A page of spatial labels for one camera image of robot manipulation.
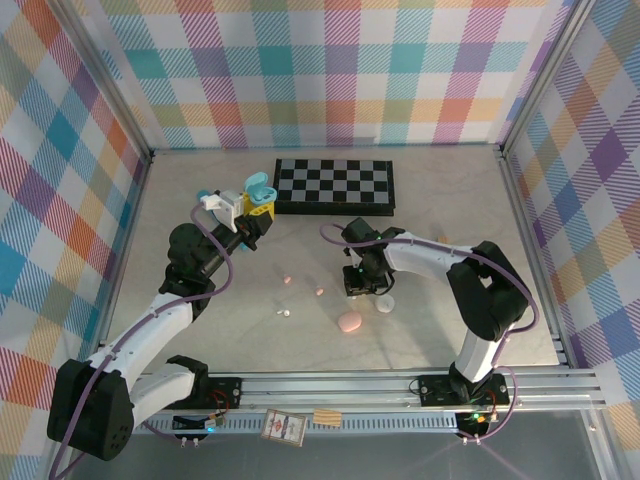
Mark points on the white earbud charging case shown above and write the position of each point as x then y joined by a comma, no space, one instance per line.
386,304

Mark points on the blue earbud charging case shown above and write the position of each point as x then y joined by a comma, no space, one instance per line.
257,182

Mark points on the pink earbud charging case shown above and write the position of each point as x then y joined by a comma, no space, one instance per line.
350,322

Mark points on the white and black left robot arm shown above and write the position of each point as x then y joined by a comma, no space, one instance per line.
150,320

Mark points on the black folding chessboard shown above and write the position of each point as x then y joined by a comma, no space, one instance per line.
332,185

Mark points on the tan striped small block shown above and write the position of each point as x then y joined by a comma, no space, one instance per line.
327,417

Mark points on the playing card box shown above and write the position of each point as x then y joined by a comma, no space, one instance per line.
282,426

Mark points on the small right electronics board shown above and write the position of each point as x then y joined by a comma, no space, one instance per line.
477,417

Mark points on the small electronics board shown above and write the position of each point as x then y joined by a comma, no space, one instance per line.
477,417
212,425

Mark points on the small left electronics board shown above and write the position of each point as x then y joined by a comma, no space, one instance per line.
212,425

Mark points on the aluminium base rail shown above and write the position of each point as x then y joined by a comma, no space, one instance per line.
330,387

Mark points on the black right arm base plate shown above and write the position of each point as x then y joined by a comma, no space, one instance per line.
432,390

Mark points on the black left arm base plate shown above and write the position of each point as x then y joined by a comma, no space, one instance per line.
225,390

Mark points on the aluminium right floor rail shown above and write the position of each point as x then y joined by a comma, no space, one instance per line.
520,210

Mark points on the aluminium left frame post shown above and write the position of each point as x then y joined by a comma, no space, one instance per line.
110,85

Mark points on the aluminium frame post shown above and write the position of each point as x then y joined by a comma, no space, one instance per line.
110,85
545,75

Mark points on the aluminium right frame post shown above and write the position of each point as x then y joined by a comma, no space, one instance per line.
545,75

